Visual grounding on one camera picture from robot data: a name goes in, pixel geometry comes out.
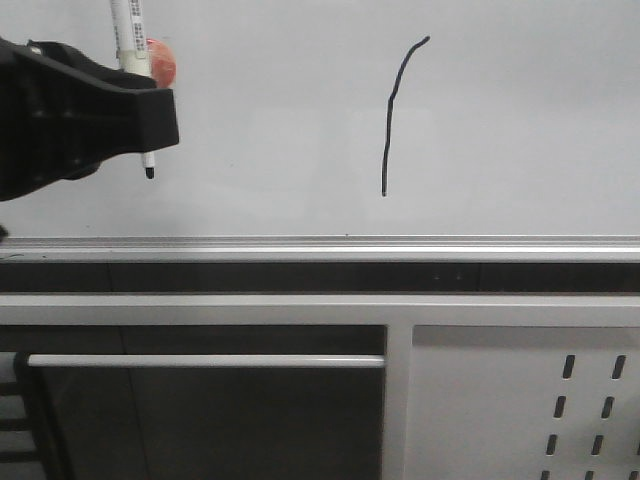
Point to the red round magnet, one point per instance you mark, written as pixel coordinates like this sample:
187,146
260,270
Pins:
163,63

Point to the white whiteboard with aluminium frame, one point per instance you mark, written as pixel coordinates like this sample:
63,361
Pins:
409,129

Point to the white black-tipped whiteboard marker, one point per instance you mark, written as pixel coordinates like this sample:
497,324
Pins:
131,41

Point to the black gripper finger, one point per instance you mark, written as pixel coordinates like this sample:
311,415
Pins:
63,115

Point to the white horizontal metal rod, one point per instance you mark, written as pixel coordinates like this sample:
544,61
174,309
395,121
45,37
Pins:
204,361

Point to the white perforated pegboard panel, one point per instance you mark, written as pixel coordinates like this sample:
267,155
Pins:
523,403

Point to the white metal stand frame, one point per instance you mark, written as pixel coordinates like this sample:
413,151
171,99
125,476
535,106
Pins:
399,313

